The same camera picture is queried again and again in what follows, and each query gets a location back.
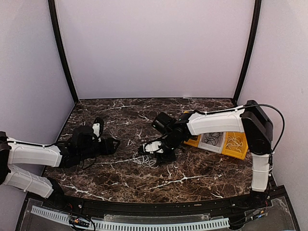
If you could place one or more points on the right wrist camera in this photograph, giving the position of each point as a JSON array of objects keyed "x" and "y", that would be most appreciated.
[{"x": 151, "y": 148}]

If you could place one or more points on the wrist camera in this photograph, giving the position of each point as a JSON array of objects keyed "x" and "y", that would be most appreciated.
[
  {"x": 97, "y": 127},
  {"x": 151, "y": 148}
]

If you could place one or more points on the left black frame post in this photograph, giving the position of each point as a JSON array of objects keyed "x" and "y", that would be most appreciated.
[{"x": 61, "y": 51}]

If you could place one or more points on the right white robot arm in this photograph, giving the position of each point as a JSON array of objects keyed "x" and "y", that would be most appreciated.
[{"x": 249, "y": 119}]

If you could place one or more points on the left yellow plastic bin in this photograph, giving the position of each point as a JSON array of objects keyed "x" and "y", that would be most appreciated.
[{"x": 193, "y": 141}]

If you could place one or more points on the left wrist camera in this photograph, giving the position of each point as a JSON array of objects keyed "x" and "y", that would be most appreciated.
[{"x": 97, "y": 127}]

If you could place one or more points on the right black frame post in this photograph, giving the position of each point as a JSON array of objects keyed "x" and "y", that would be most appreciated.
[{"x": 248, "y": 52}]

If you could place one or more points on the black front rail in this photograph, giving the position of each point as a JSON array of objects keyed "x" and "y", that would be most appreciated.
[{"x": 218, "y": 207}]

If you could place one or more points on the white plastic bin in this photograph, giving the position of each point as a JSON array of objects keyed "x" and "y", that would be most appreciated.
[{"x": 213, "y": 142}]

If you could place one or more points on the white slotted cable duct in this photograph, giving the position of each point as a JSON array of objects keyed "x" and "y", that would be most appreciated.
[{"x": 133, "y": 223}]

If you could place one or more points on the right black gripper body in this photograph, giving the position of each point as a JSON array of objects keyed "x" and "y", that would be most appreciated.
[{"x": 171, "y": 156}]

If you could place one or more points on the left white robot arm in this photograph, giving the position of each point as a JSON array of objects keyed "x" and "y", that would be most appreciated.
[{"x": 85, "y": 143}]

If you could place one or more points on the right yellow plastic bin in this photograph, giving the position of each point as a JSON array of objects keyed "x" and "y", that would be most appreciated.
[{"x": 235, "y": 145}]

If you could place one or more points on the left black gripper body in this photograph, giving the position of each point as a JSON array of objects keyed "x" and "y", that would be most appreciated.
[{"x": 104, "y": 150}]

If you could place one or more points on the yellow plastic bin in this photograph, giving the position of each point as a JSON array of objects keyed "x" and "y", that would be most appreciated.
[
  {"x": 193, "y": 141},
  {"x": 235, "y": 145}
]

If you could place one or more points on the black frame post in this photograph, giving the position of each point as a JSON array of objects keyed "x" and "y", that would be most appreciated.
[
  {"x": 248, "y": 52},
  {"x": 61, "y": 51}
]

